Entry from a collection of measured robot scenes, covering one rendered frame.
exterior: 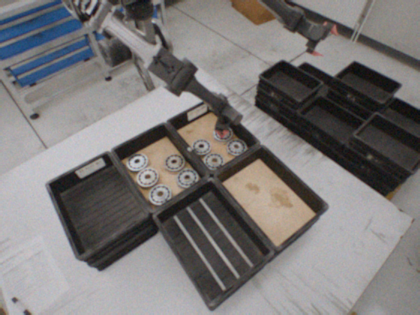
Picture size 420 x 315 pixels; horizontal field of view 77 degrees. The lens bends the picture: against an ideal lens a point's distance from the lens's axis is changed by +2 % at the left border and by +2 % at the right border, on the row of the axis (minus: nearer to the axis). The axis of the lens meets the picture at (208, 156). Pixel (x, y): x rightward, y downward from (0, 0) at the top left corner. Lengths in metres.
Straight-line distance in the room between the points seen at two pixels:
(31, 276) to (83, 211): 0.34
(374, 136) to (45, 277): 2.06
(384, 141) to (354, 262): 1.01
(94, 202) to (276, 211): 0.81
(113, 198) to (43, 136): 1.74
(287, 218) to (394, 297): 1.20
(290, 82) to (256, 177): 1.20
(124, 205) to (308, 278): 0.86
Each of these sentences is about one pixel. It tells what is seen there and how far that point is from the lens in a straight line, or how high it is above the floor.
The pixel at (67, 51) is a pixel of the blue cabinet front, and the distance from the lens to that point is 2.95.
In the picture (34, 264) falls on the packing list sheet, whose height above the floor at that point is 0.70.
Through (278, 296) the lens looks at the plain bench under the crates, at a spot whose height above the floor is 0.70.
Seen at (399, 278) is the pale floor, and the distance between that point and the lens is 2.31.
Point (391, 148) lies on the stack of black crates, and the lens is 2.13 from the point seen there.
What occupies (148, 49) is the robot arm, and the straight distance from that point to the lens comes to 0.81.
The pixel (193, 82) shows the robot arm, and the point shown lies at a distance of 0.86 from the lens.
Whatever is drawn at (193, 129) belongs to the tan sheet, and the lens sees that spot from 1.43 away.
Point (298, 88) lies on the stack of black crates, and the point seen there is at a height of 0.49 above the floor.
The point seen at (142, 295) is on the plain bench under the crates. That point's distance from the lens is 1.26.
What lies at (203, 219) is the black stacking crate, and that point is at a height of 0.83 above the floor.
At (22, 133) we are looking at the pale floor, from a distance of 3.07.
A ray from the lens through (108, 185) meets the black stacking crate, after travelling 1.33.
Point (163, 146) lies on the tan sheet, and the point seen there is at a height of 0.83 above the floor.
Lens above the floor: 1.92
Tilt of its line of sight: 56 degrees down
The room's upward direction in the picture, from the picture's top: 1 degrees counter-clockwise
